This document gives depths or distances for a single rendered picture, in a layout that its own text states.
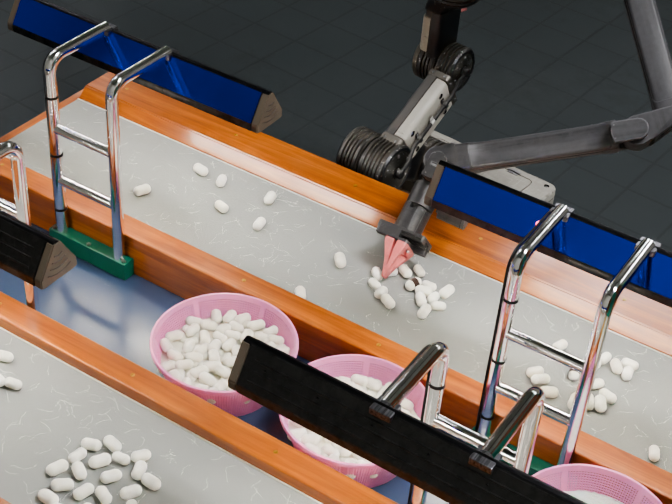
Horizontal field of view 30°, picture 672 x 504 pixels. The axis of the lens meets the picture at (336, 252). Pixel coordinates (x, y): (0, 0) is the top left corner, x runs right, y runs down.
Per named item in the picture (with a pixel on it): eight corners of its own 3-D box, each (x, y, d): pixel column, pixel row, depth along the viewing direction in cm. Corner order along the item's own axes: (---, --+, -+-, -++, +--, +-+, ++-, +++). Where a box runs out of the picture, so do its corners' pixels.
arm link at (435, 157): (438, 155, 252) (433, 147, 244) (490, 177, 250) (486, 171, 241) (413, 209, 252) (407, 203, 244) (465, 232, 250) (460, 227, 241)
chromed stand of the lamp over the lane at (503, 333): (511, 390, 233) (553, 194, 206) (610, 437, 225) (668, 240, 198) (463, 451, 220) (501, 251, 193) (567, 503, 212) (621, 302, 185)
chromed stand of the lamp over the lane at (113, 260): (111, 201, 271) (101, 14, 244) (184, 235, 263) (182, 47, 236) (49, 243, 258) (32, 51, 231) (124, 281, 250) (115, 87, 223)
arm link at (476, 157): (644, 122, 245) (646, 111, 235) (648, 151, 244) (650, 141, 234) (427, 155, 253) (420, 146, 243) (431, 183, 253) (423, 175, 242)
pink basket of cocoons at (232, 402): (210, 312, 245) (210, 274, 239) (324, 368, 234) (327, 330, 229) (120, 388, 227) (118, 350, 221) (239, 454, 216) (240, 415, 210)
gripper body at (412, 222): (421, 244, 241) (437, 211, 242) (375, 226, 245) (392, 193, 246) (428, 255, 247) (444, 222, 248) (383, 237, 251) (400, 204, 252)
